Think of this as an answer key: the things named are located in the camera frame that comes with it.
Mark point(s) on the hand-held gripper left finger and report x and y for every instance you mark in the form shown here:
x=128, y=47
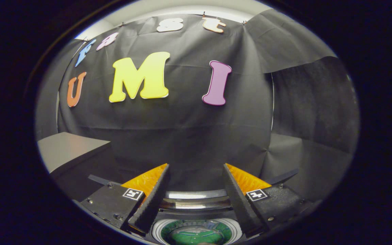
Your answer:
x=151, y=200

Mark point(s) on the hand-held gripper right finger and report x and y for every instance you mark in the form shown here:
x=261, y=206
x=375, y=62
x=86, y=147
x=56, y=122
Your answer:
x=240, y=200

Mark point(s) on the dark washing machine lid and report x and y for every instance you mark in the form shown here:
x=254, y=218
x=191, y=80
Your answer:
x=282, y=177

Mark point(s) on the green polo shirt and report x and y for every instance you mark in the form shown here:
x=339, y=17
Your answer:
x=196, y=237

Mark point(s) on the beige cabinet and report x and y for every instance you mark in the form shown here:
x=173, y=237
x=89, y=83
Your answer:
x=66, y=149

